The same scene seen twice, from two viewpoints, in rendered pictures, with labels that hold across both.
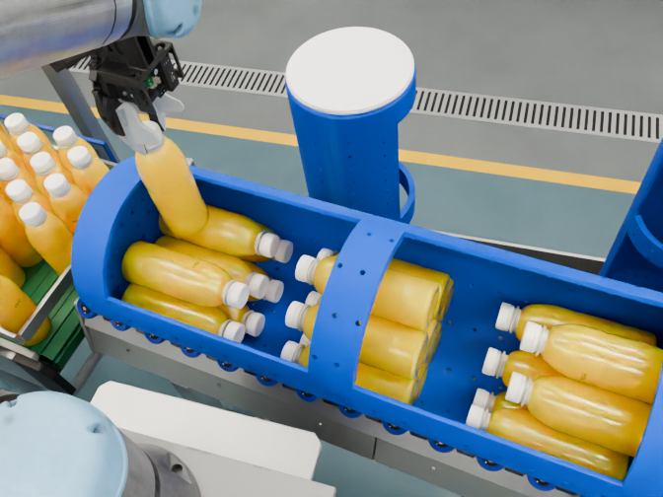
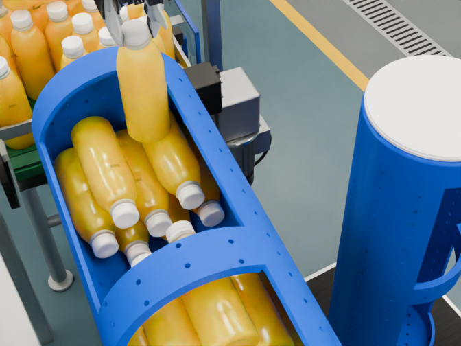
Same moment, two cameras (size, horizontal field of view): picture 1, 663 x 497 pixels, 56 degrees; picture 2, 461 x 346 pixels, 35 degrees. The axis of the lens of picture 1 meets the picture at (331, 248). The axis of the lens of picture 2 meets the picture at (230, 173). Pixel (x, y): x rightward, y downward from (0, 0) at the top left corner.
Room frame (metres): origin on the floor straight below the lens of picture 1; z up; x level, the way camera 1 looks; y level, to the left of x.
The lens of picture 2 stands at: (0.07, -0.38, 1.97)
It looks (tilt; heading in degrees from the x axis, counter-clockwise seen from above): 49 degrees down; 37
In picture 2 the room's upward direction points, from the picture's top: 2 degrees counter-clockwise
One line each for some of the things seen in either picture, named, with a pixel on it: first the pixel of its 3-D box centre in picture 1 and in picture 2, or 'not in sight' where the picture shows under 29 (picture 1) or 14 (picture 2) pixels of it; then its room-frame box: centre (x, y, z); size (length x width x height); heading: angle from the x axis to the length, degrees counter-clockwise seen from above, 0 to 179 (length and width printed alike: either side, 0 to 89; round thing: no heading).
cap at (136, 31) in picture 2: (147, 135); (135, 32); (0.65, 0.22, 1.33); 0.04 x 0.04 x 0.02
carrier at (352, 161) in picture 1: (362, 197); (402, 244); (1.08, -0.11, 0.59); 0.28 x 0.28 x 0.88
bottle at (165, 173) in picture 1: (170, 182); (143, 85); (0.65, 0.22, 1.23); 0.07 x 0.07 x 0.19
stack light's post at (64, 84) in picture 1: (135, 206); (216, 107); (1.23, 0.54, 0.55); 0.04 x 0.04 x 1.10; 58
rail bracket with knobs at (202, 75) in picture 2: not in sight; (198, 93); (0.92, 0.34, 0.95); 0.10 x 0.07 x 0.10; 148
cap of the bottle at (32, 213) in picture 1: (32, 213); (72, 45); (0.77, 0.52, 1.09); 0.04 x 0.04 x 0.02
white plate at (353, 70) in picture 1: (349, 68); (439, 104); (1.08, -0.11, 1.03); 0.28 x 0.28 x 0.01
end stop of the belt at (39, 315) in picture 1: (87, 251); (99, 105); (0.77, 0.47, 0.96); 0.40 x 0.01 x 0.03; 148
